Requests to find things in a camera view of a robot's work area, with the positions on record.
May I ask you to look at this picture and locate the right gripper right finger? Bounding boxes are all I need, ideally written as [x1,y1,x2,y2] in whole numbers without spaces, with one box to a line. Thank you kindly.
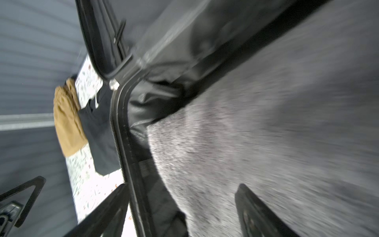
[235,184,299,237]

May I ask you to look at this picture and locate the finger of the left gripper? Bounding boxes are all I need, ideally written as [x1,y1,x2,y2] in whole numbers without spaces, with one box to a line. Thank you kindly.
[1,176,46,237]

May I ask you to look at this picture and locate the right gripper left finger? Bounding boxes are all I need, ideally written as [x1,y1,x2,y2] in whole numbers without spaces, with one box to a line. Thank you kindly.
[65,184,130,237]

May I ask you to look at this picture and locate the black t-shirt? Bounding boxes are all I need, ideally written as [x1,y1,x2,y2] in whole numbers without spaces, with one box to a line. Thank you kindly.
[79,86,120,176]

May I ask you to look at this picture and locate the floral table cloth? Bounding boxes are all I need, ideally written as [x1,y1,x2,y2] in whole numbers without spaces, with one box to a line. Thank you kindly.
[65,56,123,223]

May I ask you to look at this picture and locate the black hard-shell suitcase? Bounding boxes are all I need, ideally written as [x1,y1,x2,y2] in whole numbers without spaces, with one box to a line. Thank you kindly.
[76,1,323,237]

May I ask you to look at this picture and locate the tan shorts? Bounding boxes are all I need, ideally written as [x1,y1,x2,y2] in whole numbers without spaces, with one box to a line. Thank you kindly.
[53,78,88,158]

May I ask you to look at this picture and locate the grey towel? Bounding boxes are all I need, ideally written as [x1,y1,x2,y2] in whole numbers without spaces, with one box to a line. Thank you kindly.
[148,1,379,237]

